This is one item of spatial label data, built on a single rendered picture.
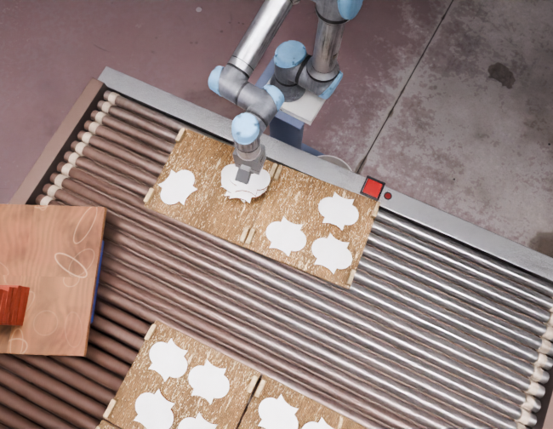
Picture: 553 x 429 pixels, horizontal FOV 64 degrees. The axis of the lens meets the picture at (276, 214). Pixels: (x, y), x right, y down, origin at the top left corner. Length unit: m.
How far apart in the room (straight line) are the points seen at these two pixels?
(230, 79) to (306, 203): 0.58
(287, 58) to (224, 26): 1.59
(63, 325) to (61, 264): 0.20
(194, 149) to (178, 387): 0.87
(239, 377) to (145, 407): 0.32
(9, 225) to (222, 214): 0.74
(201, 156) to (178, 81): 1.37
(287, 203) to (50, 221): 0.84
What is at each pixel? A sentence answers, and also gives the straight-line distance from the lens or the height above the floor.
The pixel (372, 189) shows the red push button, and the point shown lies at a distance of 1.71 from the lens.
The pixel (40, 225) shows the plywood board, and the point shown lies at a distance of 1.74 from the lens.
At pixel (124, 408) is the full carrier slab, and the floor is 0.94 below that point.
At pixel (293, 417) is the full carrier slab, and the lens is 1.59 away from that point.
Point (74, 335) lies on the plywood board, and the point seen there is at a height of 1.04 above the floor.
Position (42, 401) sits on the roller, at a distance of 1.80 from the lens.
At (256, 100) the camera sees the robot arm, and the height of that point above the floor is 1.42.
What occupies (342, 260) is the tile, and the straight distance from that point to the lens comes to 1.61.
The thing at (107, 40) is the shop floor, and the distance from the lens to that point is 3.37.
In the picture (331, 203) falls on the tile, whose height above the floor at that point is 0.95.
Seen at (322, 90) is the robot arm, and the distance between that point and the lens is 1.69.
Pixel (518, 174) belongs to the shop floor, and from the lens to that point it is 3.06.
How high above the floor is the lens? 2.52
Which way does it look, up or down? 74 degrees down
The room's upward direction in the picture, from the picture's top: 1 degrees counter-clockwise
